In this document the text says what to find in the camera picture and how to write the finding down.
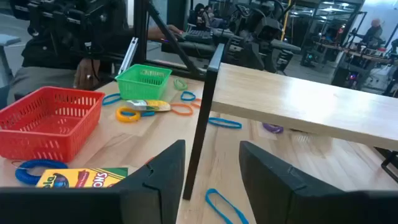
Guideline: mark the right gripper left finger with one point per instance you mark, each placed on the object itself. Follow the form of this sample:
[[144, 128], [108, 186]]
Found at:
[[149, 202]]

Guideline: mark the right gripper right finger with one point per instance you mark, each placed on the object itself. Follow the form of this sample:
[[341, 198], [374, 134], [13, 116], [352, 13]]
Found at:
[[280, 199]]

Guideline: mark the crayon box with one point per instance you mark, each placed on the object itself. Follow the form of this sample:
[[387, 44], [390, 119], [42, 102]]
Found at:
[[77, 179]]

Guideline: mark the blue rubber band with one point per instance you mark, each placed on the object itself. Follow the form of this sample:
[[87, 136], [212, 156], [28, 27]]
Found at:
[[181, 96], [147, 114], [241, 125], [103, 100], [206, 196]]

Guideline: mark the green plastic basket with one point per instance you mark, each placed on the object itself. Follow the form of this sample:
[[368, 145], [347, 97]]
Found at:
[[140, 90]]

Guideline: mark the red plastic basket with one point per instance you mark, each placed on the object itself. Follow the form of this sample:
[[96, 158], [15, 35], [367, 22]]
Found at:
[[46, 140]]

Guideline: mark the green coil wristband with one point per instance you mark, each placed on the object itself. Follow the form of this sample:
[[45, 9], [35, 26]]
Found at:
[[175, 84]]

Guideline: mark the blue coil wristband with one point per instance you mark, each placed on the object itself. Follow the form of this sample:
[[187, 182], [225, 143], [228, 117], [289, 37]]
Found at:
[[23, 177]]

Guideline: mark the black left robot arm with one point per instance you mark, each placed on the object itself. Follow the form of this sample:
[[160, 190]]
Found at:
[[264, 31]]

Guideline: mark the purple rubber band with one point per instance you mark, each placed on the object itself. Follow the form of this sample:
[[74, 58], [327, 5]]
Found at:
[[272, 130]]

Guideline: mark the long wooden box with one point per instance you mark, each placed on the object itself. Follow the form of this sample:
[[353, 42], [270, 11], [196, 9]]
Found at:
[[295, 102]]

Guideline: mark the orange rubber band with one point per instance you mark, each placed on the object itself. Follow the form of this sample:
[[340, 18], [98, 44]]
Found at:
[[192, 109]]

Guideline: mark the person's hand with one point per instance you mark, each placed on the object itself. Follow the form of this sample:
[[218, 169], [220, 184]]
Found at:
[[85, 74], [168, 31]]

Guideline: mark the silver aluminium bar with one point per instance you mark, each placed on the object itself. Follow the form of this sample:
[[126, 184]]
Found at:
[[129, 56]]

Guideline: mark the cluttered background workbench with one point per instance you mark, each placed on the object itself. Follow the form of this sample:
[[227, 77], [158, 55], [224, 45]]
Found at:
[[357, 54]]

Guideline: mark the person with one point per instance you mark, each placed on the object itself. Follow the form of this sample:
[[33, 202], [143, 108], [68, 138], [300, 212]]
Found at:
[[373, 32], [211, 17], [197, 15], [37, 81]]

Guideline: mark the black keyboard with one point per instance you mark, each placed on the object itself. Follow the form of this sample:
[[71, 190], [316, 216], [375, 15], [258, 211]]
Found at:
[[199, 35]]

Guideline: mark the yellow vertical pole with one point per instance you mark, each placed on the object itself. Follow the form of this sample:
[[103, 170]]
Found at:
[[286, 18]]

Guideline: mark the black teleoperation rig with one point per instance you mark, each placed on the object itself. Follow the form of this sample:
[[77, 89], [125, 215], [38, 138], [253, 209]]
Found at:
[[62, 18]]

